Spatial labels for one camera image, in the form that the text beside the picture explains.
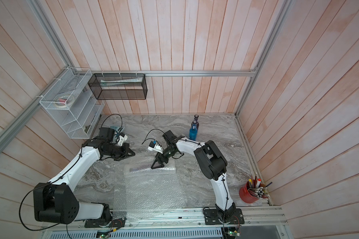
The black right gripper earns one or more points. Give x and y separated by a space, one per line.
161 157

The tape roll on shelf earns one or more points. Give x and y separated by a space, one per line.
64 101

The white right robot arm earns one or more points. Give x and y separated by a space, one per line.
212 164

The light blue desk calculator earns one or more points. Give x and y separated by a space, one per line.
118 129

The black mesh wall basket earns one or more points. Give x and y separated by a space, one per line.
118 86

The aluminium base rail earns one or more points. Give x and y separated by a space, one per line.
186 223

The dark purple bottle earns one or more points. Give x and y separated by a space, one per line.
195 119

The pens in cup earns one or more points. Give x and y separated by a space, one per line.
257 189

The white mesh wall shelf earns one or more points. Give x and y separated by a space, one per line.
80 120

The blue bottle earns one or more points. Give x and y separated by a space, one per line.
193 131

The clear bubble wrap sheet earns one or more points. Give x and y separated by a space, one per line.
143 197

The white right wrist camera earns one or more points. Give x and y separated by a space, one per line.
155 146

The red pen cup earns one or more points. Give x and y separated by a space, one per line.
245 196

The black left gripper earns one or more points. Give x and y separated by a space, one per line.
126 150

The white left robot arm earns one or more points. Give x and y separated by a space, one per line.
55 202

